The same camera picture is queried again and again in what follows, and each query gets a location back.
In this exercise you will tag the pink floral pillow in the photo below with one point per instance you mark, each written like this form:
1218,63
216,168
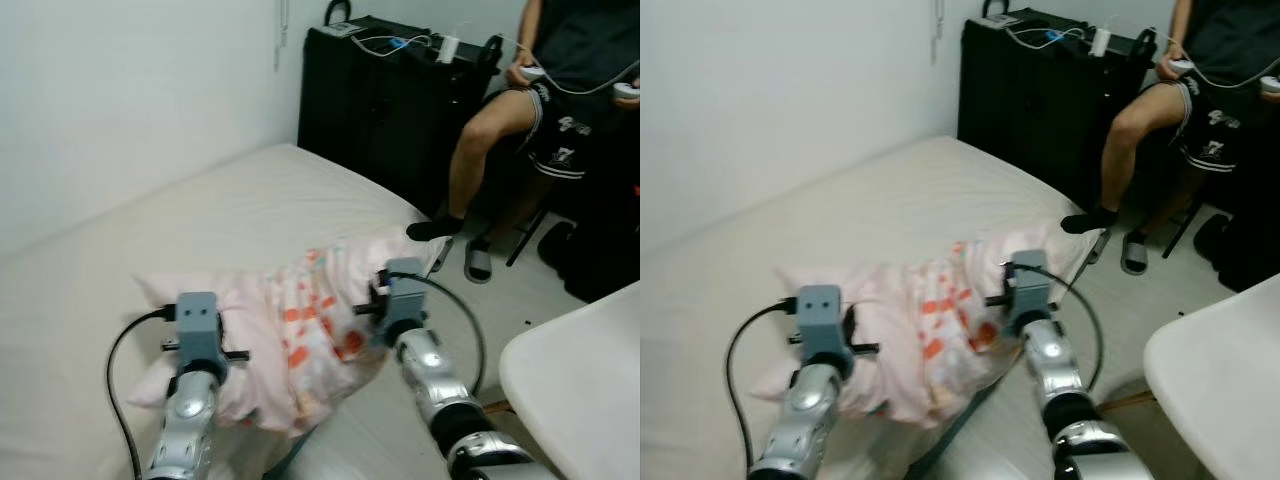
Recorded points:
300,340
940,330

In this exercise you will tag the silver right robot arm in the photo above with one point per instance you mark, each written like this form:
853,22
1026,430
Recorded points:
1055,375
440,385

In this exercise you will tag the black chair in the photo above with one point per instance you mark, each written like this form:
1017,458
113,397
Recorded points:
610,220

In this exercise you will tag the grey slide slipper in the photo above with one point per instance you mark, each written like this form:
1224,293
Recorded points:
479,262
1134,253

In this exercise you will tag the white bed mattress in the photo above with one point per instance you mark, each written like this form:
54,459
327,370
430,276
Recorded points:
850,200
200,210

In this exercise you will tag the person in black printed shorts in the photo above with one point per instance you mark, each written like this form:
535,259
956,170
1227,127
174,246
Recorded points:
1130,130
470,160

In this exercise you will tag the black cabinet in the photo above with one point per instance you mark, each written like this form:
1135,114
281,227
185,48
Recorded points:
370,110
1030,100

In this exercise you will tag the white hand controller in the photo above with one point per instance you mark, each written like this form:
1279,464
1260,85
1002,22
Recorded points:
626,90
1272,85
1182,66
527,73

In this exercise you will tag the white power strip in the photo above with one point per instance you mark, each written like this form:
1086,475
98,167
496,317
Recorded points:
998,21
340,28

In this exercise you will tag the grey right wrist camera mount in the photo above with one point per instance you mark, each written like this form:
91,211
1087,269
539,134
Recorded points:
405,295
1032,285

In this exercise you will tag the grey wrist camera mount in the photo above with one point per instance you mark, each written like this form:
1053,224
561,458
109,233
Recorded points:
405,295
822,320
1032,285
200,325

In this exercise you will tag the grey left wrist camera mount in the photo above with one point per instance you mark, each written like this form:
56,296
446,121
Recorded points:
822,320
200,325

